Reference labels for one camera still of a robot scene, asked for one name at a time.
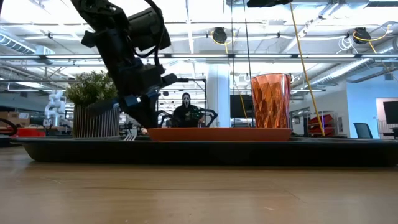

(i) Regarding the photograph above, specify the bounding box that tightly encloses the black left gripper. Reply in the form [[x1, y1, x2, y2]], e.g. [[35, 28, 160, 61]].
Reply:
[[80, 27, 190, 129]]

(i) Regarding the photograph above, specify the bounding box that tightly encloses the black plastic tray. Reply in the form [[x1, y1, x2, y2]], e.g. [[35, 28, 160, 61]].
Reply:
[[10, 136, 398, 167]]

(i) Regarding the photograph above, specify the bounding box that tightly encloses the orange plate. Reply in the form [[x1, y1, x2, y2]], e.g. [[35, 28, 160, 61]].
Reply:
[[147, 127, 293, 142]]

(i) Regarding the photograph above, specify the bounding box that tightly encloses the orange faceted cup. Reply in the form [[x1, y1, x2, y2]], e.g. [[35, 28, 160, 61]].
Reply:
[[250, 73, 292, 129]]

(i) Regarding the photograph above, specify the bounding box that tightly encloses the person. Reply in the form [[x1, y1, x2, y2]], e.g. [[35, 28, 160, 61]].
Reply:
[[171, 91, 205, 128]]

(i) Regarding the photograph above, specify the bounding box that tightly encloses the potted plant in striped pot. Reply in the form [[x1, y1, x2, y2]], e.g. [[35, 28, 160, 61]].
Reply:
[[64, 70, 121, 139]]

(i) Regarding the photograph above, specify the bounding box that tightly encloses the white pillar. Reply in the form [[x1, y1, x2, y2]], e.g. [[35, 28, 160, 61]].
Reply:
[[206, 63, 231, 128]]

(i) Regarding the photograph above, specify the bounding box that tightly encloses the black monitor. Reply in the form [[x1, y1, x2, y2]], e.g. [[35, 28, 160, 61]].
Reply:
[[382, 100, 398, 125], [229, 94, 255, 119]]

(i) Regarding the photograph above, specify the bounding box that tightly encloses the red storage bin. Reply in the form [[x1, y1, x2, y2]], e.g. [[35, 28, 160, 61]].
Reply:
[[17, 128, 47, 138]]

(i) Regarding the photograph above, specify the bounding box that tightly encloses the cardboard box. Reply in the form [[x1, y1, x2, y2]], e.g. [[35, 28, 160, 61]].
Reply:
[[0, 111, 30, 127]]

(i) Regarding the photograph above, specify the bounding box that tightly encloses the red shelf rack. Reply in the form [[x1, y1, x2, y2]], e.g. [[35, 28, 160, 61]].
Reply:
[[307, 113, 337, 137]]

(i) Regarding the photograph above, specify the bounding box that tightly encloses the blue office chair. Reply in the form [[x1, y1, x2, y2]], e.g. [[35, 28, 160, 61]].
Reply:
[[353, 122, 374, 139]]

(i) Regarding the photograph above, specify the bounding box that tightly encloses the black robot station frame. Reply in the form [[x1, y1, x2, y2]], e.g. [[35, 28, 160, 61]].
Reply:
[[157, 77, 218, 128]]

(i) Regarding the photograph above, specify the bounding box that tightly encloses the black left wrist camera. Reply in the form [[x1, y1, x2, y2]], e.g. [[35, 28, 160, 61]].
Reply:
[[127, 6, 172, 53]]

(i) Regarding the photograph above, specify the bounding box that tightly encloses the black ceiling cable reel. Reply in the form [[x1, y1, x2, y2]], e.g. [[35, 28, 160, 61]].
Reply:
[[212, 27, 228, 45], [353, 27, 371, 45]]

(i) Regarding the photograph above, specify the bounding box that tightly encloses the black hanging cable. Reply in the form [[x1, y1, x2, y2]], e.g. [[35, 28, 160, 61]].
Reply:
[[241, 0, 253, 128]]

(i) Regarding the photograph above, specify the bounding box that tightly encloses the yellow hanging cable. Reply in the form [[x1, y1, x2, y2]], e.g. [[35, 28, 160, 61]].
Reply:
[[289, 0, 326, 137]]

